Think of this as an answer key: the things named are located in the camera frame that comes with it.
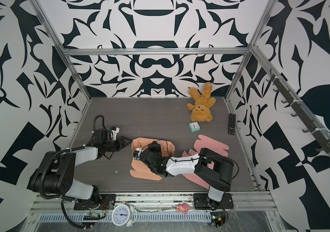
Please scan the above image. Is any orange cardboard box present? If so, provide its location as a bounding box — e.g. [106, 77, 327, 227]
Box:
[130, 138, 175, 181]

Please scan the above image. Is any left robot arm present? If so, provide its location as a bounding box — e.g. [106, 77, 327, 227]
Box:
[27, 124, 132, 229]

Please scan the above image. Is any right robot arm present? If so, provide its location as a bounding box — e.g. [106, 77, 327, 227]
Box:
[133, 141, 238, 210]

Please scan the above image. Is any pink flat cardboard box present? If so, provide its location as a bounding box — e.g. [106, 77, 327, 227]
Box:
[180, 134, 230, 189]

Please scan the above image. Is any small teal alarm clock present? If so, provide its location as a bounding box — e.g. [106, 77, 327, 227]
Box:
[189, 122, 200, 132]

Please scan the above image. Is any small pink toy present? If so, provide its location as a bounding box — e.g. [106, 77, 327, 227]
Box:
[176, 204, 190, 215]

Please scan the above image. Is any white round alarm clock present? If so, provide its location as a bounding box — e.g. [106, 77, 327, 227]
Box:
[111, 204, 138, 227]

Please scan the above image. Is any brown teddy bear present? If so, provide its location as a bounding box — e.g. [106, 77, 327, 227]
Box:
[187, 82, 216, 122]

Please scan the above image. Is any left green circuit board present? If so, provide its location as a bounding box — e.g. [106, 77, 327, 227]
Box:
[83, 212, 101, 220]

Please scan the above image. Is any green circuit board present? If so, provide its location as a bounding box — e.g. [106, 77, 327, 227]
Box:
[210, 212, 227, 228]
[83, 212, 101, 220]

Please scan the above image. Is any black remote control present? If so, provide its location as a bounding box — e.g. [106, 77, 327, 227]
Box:
[228, 113, 236, 135]

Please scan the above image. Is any right green circuit board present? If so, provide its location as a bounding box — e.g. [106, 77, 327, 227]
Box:
[210, 212, 227, 228]

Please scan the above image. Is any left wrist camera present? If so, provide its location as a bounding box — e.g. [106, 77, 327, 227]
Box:
[109, 126, 120, 141]

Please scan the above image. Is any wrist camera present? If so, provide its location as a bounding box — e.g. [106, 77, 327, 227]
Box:
[133, 148, 142, 160]
[109, 126, 120, 141]

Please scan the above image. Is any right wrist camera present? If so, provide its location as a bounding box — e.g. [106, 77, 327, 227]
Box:
[133, 148, 142, 160]

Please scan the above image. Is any white slotted cable duct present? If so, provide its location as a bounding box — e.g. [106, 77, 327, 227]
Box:
[37, 211, 212, 223]

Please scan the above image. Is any black wall hook rail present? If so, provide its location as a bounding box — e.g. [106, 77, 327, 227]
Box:
[269, 74, 330, 154]

